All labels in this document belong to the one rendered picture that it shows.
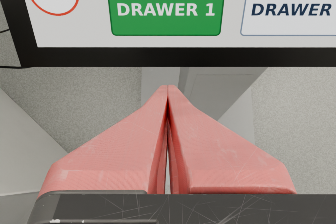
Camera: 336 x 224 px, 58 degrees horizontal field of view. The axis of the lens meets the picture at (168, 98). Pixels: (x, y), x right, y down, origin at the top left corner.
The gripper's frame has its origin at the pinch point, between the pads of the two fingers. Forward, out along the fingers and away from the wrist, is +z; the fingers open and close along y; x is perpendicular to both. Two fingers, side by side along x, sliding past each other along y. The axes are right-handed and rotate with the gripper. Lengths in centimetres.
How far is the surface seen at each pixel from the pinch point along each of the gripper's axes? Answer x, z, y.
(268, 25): 2.4, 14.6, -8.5
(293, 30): 2.8, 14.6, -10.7
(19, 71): 59, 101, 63
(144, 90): 63, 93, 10
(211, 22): 2.1, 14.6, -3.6
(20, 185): 36, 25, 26
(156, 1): 0.3, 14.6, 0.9
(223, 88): 33, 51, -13
